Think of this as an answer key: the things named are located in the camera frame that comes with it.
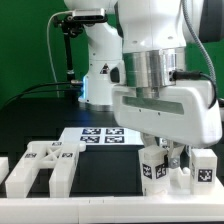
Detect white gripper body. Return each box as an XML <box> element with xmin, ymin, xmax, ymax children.
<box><xmin>112</xmin><ymin>80</ymin><xmax>222</xmax><ymax>148</ymax></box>

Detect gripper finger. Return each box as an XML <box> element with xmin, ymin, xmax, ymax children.
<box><xmin>140</xmin><ymin>133</ymin><xmax>157</xmax><ymax>147</ymax></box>
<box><xmin>167</xmin><ymin>140</ymin><xmax>184</xmax><ymax>180</ymax></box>

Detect white chair seat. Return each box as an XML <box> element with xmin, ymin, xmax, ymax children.
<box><xmin>141</xmin><ymin>166</ymin><xmax>201</xmax><ymax>198</ymax></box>

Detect white chair back frame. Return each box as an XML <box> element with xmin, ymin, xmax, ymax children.
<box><xmin>5</xmin><ymin>141</ymin><xmax>86</xmax><ymax>198</ymax></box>

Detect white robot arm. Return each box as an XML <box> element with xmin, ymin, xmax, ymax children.
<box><xmin>112</xmin><ymin>0</ymin><xmax>222</xmax><ymax>148</ymax></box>

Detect white tag sheet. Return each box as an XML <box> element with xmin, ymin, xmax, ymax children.
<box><xmin>59</xmin><ymin>127</ymin><xmax>143</xmax><ymax>145</ymax></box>

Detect white U-shaped fixture wall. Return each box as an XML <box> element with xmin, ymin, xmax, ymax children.
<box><xmin>0</xmin><ymin>156</ymin><xmax>224</xmax><ymax>224</ymax></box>

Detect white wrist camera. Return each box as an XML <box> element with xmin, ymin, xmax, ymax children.
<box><xmin>109</xmin><ymin>63</ymin><xmax>126</xmax><ymax>85</ymax></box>

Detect black camera stand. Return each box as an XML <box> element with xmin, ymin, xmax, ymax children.
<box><xmin>53</xmin><ymin>14</ymin><xmax>109</xmax><ymax>101</ymax></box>

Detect black cables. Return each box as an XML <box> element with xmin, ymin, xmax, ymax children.
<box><xmin>1</xmin><ymin>79</ymin><xmax>84</xmax><ymax>109</ymax></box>

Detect grey camera on stand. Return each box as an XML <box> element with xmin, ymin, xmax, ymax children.
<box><xmin>72</xmin><ymin>8</ymin><xmax>106</xmax><ymax>22</ymax></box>

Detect white camera cable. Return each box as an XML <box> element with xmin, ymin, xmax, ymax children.
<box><xmin>46</xmin><ymin>10</ymin><xmax>74</xmax><ymax>98</ymax></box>

